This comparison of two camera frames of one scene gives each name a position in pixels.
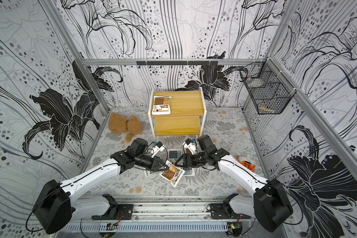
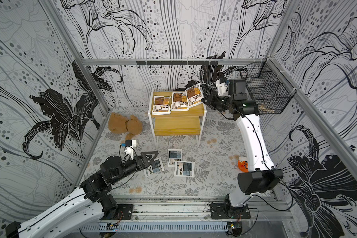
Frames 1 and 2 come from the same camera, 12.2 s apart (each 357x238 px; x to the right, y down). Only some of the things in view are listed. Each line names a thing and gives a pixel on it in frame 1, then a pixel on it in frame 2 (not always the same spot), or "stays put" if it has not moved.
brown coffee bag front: (174, 174) → (179, 101)
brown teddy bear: (119, 124) stays put
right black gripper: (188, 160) → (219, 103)
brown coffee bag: (161, 105) stays put
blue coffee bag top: (173, 154) stays put
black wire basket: (269, 90) stays put
